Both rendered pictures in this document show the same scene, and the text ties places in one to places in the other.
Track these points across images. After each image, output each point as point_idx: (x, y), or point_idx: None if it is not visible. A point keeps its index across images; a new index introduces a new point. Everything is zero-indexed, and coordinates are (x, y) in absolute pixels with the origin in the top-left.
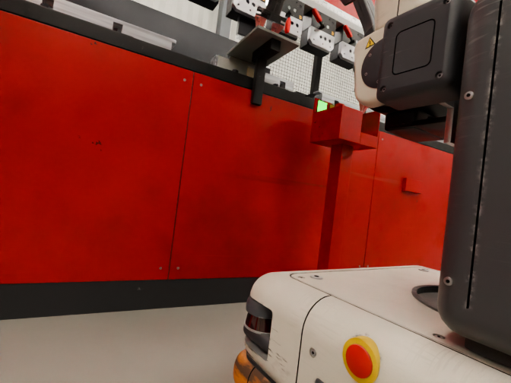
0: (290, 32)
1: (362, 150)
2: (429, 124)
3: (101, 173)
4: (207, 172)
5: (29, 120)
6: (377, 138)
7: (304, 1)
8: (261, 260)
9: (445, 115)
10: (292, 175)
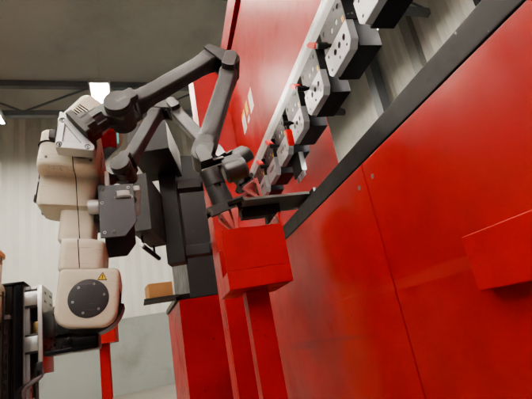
0: (299, 133)
1: (354, 235)
2: (66, 354)
3: None
4: (284, 348)
5: None
6: (227, 274)
7: (295, 81)
8: None
9: (71, 331)
10: (313, 331)
